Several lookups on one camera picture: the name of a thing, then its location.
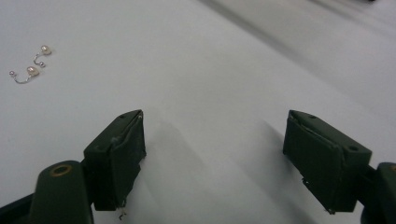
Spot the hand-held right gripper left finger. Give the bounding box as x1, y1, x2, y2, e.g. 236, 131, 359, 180
83, 109, 148, 212

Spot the pearl hook earring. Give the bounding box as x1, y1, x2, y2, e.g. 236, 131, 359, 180
33, 45, 53, 68
8, 65, 41, 85

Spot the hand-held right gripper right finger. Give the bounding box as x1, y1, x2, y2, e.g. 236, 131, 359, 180
282, 109, 373, 215

